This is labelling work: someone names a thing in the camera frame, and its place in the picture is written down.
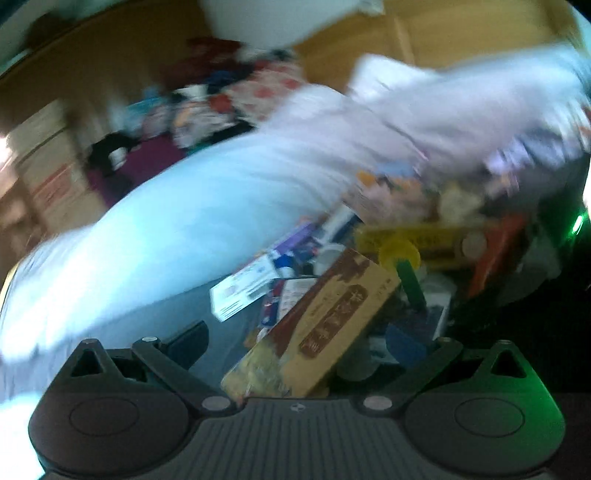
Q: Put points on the pale lilac cloth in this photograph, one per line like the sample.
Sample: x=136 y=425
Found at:
x=461 y=106

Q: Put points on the colourful printed cloth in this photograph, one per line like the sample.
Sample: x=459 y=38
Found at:
x=392 y=194

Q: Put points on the maroon cloth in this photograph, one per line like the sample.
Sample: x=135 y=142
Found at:
x=152 y=159

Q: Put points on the white purple box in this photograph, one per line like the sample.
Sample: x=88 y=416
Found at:
x=240 y=288

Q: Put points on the white cloth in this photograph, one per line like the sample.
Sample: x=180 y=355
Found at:
x=277 y=21

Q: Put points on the green stick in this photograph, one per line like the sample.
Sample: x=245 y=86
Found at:
x=413 y=286

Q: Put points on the orange red packet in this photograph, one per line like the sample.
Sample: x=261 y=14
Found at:
x=496 y=254

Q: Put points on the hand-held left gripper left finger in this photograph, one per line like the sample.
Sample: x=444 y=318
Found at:
x=191 y=344

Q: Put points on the black garment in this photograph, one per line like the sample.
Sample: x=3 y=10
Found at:
x=108 y=152

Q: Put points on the white blue packet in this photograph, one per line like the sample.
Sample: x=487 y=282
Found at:
x=288 y=300

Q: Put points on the pile of clothes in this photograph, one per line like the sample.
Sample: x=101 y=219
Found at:
x=231 y=101

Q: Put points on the long yellow box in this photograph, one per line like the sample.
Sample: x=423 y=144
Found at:
x=438 y=240

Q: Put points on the round yellow lid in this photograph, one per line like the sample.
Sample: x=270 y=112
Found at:
x=399 y=251

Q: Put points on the light blue blanket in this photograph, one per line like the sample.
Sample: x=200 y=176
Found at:
x=194 y=207

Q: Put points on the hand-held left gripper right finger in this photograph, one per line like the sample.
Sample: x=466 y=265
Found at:
x=406 y=346

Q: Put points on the large red-printed cardboard box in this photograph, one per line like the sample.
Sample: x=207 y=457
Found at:
x=55 y=175

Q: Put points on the brown cardboard box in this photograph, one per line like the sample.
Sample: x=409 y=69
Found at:
x=332 y=314

